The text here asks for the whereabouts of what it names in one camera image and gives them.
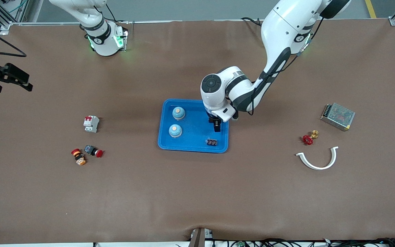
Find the blue call bell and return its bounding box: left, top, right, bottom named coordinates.
left=172, top=106, right=186, bottom=121
left=168, top=124, right=183, bottom=138

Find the blue plastic tray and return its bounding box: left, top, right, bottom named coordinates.
left=158, top=98, right=230, bottom=153

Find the brown table mat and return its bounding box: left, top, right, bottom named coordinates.
left=0, top=19, right=395, bottom=245

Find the white circuit breaker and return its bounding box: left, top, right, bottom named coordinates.
left=83, top=115, right=99, bottom=133

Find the orange red push button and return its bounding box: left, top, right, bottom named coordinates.
left=71, top=148, right=87, bottom=166

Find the red mushroom emergency button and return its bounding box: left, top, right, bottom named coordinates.
left=84, top=145, right=104, bottom=158

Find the white curved pipe clamp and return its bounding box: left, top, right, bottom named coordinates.
left=295, top=146, right=339, bottom=170

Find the metal mesh power supply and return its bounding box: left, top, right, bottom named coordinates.
left=320, top=102, right=356, bottom=132

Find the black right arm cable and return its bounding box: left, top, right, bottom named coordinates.
left=0, top=22, right=27, bottom=58

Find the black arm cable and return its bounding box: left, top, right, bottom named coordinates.
left=249, top=14, right=325, bottom=114
left=0, top=22, right=27, bottom=58

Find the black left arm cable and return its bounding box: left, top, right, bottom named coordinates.
left=249, top=14, right=325, bottom=114

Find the brass valve red handle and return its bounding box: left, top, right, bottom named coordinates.
left=302, top=130, right=319, bottom=145

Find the black base cable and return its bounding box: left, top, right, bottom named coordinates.
left=241, top=16, right=263, bottom=27

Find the metal table edge bracket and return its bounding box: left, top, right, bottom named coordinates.
left=188, top=227, right=214, bottom=247

